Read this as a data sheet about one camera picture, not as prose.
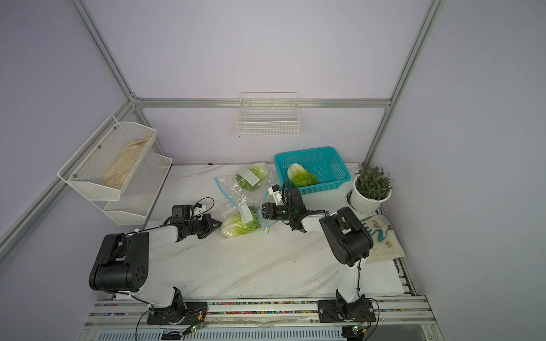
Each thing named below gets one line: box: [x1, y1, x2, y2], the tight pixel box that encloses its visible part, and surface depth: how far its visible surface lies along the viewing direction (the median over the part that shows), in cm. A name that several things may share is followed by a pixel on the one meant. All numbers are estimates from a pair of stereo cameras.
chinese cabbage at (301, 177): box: [287, 163, 319, 189], surface depth 109 cm
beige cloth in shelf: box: [100, 137, 151, 190], surface depth 81 cm
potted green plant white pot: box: [346, 163, 394, 215], surface depth 92 cm
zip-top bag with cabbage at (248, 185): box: [214, 161, 276, 207], surface depth 106 cm
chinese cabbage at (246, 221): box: [221, 205, 261, 238], surface depth 89 cm
